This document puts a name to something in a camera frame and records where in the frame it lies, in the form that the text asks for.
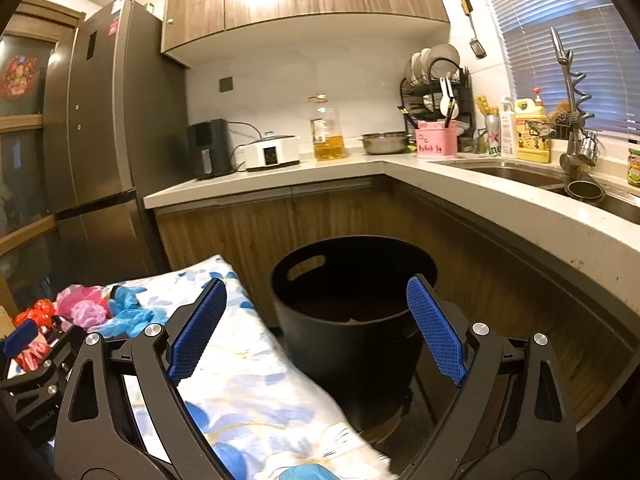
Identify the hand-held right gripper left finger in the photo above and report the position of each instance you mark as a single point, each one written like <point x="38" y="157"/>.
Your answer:
<point x="197" y="330"/>

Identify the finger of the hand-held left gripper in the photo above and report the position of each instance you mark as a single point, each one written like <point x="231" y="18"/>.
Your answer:
<point x="65" y="340"/>
<point x="20" y="338"/>

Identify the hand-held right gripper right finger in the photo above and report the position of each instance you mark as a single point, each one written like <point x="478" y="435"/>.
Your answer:
<point x="435" y="330"/>

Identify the red wrapper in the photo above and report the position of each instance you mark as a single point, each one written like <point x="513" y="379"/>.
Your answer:
<point x="37" y="310"/>

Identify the pink plastic bag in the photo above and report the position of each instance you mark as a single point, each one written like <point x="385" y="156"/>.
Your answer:
<point x="85" y="310"/>

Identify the black plastic bin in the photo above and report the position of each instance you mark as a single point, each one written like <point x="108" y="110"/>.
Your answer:
<point x="350" y="355"/>

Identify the blue plastic bag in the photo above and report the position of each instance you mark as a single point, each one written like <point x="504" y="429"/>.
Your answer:
<point x="135" y="315"/>

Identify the floral printed blanket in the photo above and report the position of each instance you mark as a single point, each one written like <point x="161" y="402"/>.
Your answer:
<point x="260" y="385"/>

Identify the wooden base cabinet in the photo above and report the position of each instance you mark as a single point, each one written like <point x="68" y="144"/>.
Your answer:
<point x="225" y="230"/>

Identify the steel kitchen sink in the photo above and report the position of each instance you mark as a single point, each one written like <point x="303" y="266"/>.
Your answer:
<point x="510" y="172"/>

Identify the blue nitrile glove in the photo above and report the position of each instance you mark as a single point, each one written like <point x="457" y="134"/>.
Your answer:
<point x="305" y="474"/>

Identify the black air fryer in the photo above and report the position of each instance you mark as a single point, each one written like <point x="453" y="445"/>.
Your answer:
<point x="210" y="150"/>

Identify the pink utensil holder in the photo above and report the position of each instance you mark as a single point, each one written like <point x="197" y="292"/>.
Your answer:
<point x="436" y="142"/>

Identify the white electric cooker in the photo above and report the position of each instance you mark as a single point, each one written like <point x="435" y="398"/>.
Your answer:
<point x="270" y="152"/>

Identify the steel mixing bowl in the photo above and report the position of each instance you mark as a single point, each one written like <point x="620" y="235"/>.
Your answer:
<point x="384" y="144"/>

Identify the green and white can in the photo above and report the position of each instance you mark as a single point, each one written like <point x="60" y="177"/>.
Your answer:
<point x="492" y="135"/>

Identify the dark metal cup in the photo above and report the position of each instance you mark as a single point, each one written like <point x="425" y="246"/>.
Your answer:
<point x="585" y="191"/>

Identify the grey steel refrigerator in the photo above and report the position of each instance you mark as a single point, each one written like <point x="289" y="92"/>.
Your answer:
<point x="110" y="135"/>

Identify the white plastic bottle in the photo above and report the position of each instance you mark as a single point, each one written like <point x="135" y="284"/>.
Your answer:
<point x="508" y="132"/>

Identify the wooden glass door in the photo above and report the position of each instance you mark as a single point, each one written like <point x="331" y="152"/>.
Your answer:
<point x="25" y="125"/>

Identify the yellow detergent bottle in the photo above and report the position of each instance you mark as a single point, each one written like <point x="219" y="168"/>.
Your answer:
<point x="532" y="135"/>

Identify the cooking oil bottle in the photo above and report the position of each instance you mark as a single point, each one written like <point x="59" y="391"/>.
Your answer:
<point x="327" y="135"/>

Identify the white plastic ladle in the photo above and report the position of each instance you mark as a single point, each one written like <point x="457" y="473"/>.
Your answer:
<point x="446" y="100"/>

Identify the hanging steel cup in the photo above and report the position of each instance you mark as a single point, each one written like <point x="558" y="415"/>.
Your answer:
<point x="587" y="150"/>

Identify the glass jar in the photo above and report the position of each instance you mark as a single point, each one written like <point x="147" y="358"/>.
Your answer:
<point x="634" y="167"/>

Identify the red door decoration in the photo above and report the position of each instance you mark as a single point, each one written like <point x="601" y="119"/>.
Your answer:
<point x="17" y="76"/>

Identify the white plate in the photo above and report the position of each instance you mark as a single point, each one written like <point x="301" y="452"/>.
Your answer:
<point x="445" y="55"/>
<point x="415" y="67"/>
<point x="425" y="62"/>

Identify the steel kitchen faucet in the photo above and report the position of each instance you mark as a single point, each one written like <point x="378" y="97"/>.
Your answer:
<point x="570" y="90"/>

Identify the slotted metal spatula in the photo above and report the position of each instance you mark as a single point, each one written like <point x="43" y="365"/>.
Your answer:
<point x="477" y="47"/>

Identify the white window blinds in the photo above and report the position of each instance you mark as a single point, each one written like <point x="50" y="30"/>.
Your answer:
<point x="560" y="20"/>

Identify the dark wall socket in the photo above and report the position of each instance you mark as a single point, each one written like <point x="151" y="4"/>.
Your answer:
<point x="226" y="84"/>

